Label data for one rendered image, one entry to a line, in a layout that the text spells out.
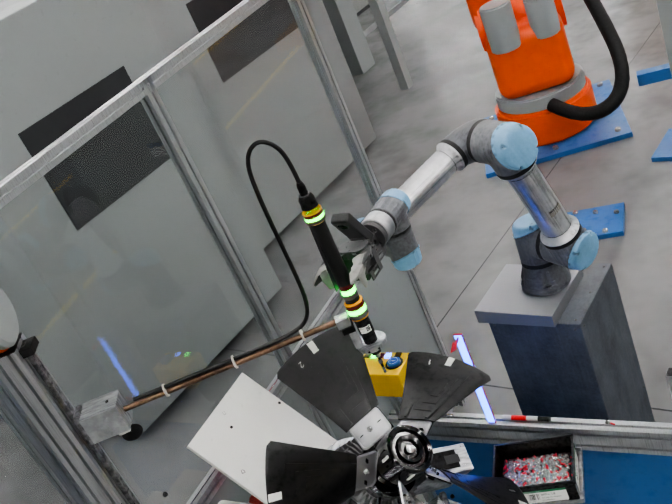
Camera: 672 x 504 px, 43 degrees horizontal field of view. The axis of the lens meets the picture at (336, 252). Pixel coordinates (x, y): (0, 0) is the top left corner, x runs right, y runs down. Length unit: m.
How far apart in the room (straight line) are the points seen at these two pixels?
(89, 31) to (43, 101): 0.46
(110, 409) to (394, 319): 1.70
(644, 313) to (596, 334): 1.54
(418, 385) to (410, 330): 1.35
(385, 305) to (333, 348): 1.30
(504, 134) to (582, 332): 0.69
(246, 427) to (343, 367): 0.30
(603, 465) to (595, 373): 0.29
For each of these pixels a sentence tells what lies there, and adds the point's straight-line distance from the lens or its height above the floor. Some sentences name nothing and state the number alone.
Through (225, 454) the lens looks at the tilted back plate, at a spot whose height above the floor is 1.30.
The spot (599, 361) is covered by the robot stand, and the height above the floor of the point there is 0.82.
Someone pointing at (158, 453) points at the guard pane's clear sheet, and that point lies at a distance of 2.45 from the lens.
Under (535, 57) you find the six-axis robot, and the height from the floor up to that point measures 0.63.
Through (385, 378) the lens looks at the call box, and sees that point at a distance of 2.51.
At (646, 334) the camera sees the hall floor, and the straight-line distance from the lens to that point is 4.06.
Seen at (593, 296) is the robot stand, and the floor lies 1.00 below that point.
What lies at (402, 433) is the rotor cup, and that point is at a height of 1.24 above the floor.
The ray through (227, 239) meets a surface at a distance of 2.63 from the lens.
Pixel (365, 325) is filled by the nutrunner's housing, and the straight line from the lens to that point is 1.90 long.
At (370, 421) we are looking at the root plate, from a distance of 2.05.
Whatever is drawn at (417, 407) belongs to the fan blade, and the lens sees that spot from 2.15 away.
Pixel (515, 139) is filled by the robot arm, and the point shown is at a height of 1.63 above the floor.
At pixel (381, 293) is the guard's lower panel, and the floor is 0.82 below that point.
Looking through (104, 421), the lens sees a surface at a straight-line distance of 2.00.
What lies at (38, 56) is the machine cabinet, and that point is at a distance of 4.40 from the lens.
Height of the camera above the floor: 2.53
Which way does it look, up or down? 27 degrees down
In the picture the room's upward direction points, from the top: 24 degrees counter-clockwise
